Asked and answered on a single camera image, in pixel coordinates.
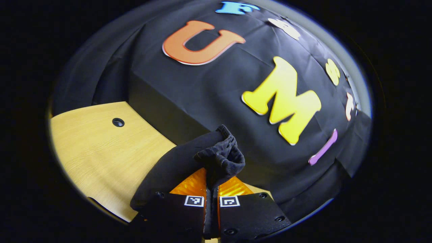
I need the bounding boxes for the black backdrop cloth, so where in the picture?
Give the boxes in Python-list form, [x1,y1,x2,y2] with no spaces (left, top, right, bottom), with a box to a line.
[51,0,373,225]

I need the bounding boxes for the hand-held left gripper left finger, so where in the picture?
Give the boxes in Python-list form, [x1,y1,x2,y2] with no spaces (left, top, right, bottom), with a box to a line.
[133,168,207,242]

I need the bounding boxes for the dark grey jeans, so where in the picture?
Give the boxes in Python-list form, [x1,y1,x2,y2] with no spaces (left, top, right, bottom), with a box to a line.
[130,124,246,212]

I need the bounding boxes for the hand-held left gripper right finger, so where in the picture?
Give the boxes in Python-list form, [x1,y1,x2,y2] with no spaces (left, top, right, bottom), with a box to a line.
[211,175,293,242]

